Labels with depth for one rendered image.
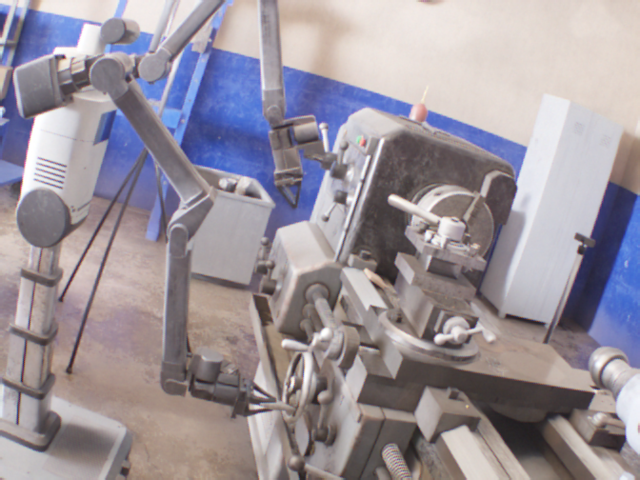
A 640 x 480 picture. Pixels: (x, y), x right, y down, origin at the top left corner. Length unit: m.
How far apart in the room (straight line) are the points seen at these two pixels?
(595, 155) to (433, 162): 3.65
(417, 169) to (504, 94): 3.73
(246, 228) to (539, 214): 2.44
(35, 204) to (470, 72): 4.69
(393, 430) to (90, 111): 0.99
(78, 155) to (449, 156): 1.30
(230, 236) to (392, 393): 2.92
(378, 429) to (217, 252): 2.98
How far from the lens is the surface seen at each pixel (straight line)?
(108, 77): 1.53
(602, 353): 1.49
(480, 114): 6.10
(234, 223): 4.45
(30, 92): 1.60
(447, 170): 2.52
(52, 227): 1.79
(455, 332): 1.62
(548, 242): 6.00
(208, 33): 5.07
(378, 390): 1.65
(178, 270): 1.63
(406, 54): 5.86
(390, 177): 2.47
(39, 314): 1.94
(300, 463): 1.60
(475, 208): 2.33
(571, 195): 6.00
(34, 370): 2.00
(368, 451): 1.67
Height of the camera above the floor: 1.46
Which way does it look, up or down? 14 degrees down
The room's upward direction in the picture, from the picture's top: 18 degrees clockwise
